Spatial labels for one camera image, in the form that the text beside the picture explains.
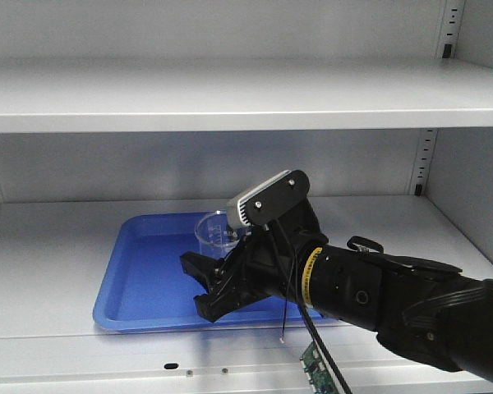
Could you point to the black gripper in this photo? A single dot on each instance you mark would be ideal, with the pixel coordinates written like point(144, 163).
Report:
point(269, 261)

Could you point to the clear graduated glass beaker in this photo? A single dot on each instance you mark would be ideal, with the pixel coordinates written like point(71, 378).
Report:
point(216, 237)

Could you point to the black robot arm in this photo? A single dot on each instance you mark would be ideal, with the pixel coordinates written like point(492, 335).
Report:
point(419, 309)

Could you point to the grey metal cabinet shelf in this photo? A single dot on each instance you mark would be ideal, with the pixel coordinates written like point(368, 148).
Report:
point(399, 150)

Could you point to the blue plastic tray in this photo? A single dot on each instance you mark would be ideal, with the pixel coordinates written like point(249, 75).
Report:
point(144, 288)

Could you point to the green circuit board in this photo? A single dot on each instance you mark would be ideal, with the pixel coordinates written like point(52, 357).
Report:
point(316, 369)

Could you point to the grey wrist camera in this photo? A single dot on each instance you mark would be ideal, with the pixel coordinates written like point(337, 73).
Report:
point(269, 200)

